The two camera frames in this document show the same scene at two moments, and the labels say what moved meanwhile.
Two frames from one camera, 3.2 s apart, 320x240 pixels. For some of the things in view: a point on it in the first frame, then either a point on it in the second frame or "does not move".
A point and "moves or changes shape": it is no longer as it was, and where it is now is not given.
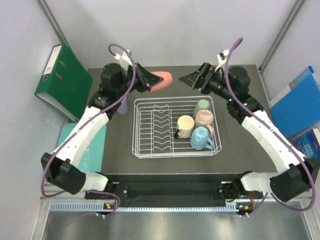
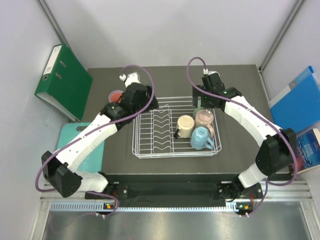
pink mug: (204, 118) does not move
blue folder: (297, 107) does not move
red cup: (166, 83) moves or changes shape
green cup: (202, 104) does not move
